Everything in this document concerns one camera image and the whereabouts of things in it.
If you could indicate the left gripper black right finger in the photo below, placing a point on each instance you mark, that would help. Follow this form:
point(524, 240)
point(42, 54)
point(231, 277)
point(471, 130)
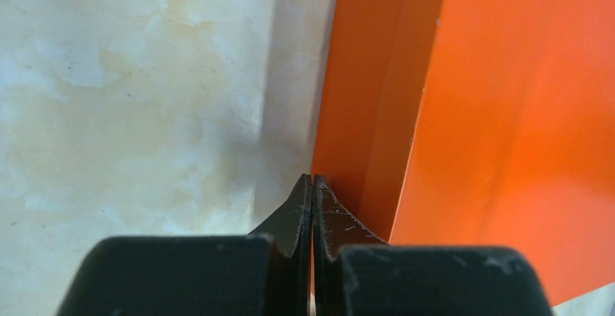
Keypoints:
point(358, 273)

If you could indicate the orange box lid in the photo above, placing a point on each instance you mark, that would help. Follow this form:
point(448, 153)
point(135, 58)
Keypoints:
point(514, 140)

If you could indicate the orange cookie box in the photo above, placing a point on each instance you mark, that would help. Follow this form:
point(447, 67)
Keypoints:
point(358, 149)

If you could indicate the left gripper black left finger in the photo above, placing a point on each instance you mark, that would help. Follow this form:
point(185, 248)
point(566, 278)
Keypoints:
point(265, 272)

